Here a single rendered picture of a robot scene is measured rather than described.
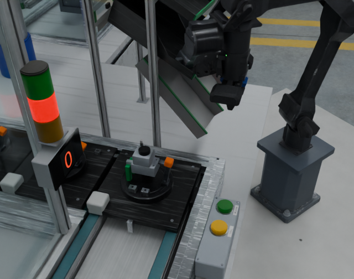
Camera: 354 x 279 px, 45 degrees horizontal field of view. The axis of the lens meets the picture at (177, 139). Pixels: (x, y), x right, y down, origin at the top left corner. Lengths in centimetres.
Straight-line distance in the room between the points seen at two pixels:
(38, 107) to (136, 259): 46
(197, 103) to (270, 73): 228
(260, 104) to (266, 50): 228
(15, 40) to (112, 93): 97
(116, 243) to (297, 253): 46
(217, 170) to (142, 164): 24
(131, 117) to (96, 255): 64
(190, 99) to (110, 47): 83
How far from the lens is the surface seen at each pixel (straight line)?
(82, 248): 109
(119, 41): 211
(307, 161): 113
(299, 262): 117
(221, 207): 110
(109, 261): 108
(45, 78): 80
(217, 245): 104
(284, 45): 404
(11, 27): 78
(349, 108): 332
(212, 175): 121
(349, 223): 129
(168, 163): 107
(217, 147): 144
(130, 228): 110
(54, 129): 85
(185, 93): 131
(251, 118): 159
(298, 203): 124
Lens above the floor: 179
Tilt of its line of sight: 39 degrees down
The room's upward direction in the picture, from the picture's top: 1 degrees counter-clockwise
